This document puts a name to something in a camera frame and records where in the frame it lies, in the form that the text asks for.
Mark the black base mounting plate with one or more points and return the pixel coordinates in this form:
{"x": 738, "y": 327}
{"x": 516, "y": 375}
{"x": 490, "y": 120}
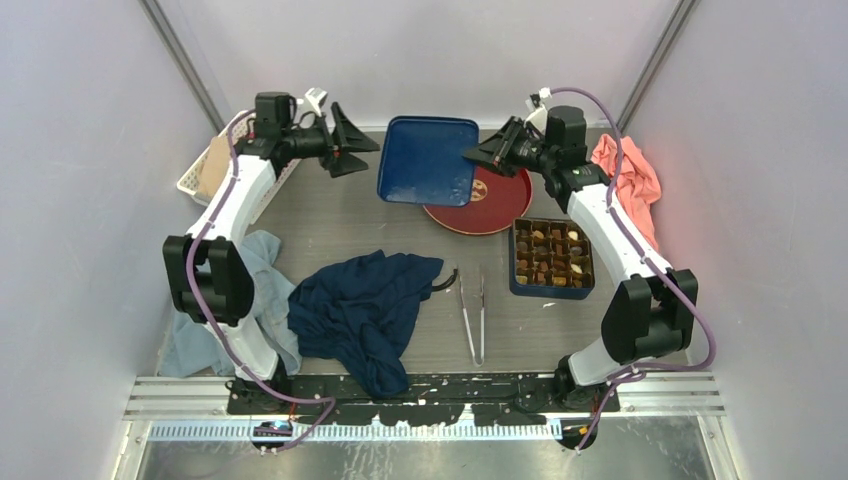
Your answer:
{"x": 494, "y": 399}

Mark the beige cloth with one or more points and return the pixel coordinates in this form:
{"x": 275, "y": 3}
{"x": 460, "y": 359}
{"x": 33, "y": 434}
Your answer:
{"x": 213, "y": 170}

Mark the salmon pink cloth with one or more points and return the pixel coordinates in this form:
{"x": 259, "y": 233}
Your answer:
{"x": 637, "y": 187}

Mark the dark blue cloth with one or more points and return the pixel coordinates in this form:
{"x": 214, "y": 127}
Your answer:
{"x": 362, "y": 312}

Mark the blue tin lid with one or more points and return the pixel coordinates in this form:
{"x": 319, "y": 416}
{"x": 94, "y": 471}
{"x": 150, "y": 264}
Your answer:
{"x": 422, "y": 161}

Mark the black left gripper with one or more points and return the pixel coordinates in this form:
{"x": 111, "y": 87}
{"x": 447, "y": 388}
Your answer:
{"x": 352, "y": 140}

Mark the blue chocolate tin box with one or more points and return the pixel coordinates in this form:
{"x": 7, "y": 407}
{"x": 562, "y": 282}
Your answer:
{"x": 550, "y": 258}

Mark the red round tray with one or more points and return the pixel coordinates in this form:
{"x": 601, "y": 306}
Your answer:
{"x": 496, "y": 201}

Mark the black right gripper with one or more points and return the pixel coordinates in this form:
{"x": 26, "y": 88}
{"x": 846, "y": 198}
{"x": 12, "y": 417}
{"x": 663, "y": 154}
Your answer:
{"x": 500, "y": 145}

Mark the light blue cloth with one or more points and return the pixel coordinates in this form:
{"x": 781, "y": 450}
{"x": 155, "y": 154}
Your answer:
{"x": 192, "y": 349}

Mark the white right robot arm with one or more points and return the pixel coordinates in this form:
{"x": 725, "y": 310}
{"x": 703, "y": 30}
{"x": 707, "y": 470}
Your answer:
{"x": 648, "y": 316}

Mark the white plastic basket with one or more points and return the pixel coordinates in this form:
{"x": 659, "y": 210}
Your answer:
{"x": 190, "y": 182}

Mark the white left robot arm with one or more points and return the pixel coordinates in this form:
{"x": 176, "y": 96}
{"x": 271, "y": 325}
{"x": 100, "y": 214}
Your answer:
{"x": 207, "y": 276}

